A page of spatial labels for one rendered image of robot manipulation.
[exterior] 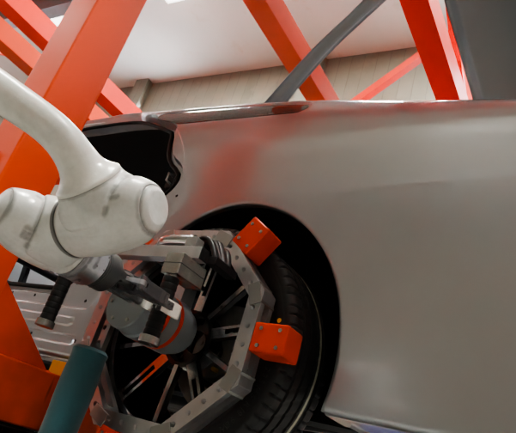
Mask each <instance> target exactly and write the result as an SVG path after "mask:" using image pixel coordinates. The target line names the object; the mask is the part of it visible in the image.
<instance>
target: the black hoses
mask: <svg viewBox="0 0 516 433"><path fill-rule="evenodd" d="M199 238H200V239H201V240H202V241H204V244H203V247H204V248H206V249H207V250H208V251H209V252H210V254H209V258H208V261H207V264H206V265H208V266H209V267H210V268H212V269H213V270H214V271H216V272H217V273H218V274H219V275H221V276H222V277H224V278H225V279H226V280H235V279H236V277H237V274H238V273H237V272H236V271H235V270H233V269H232V268H231V254H230V252H229V250H227V249H226V248H224V246H223V244H222V243H221V242H220V241H216V240H213V239H212V238H211V237H209V236H207V235H203V236H201V237H199ZM191 290H194V289H191ZM195 291H205V287H204V286H203V285H202V288H201V289H200V290H195Z"/></svg>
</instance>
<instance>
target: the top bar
mask: <svg viewBox="0 0 516 433"><path fill-rule="evenodd" d="M168 253H186V254H187V255H188V256H190V257H191V258H192V259H194V260H195V261H196V262H198V264H207V261H208V258H209V254H210V252H209V251H208V250H207V249H206V248H204V247H194V246H165V245H141V246H140V247H136V248H133V249H131V250H128V251H125V252H122V253H116V254H117V255H118V256H119V257H120V258H121V259H127V260H142V261H159V262H163V261H165V259H166V257H167V254H168Z"/></svg>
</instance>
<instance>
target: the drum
mask: <svg viewBox="0 0 516 433"><path fill-rule="evenodd" d="M173 301H174V302H176V303H178V304H179V305H180V306H181V307H182V309H181V312H180V315H179V318H178V320H175V319H173V318H172V317H170V316H167V318H166V322H165V325H163V329H162V332H161V336H160V340H161V342H160V344H159V347H158V348H155V347H150V346H147V345H144V344H141V343H139V342H138V338H139V335H140V333H143V329H144V328H145V325H146V322H147V321H148V317H149V315H150V312H149V311H148V310H147V309H145V308H143V307H141V303H140V305H139V304H138V305H137V304H135V303H134V302H127V301H125V300H124V299H122V298H120V297H118V296H115V295H114V294H111V296H110V298H109V300H108V303H107V306H106V318H107V321H108V323H109V324H110V325H111V326H113V327H114V328H116V329H118V330H119V331H120V332H121V333H122V334H123V335H125V337H127V338H130V339H132V340H134V341H136V342H138V343H139V344H141V345H143V346H145V347H147V348H150V349H151V350H153V351H156V352H158V353H160V354H177V353H180V352H181V351H184V350H185V349H186V348H187V347H188V346H189V345H190V344H191V342H192V341H193V339H194V338H195V336H196V332H197V321H196V318H195V316H194V315H193V314H192V311H191V309H190V308H189V307H188V306H187V305H186V304H184V303H183V302H181V301H180V300H179V299H177V298H176V297H174V298H173Z"/></svg>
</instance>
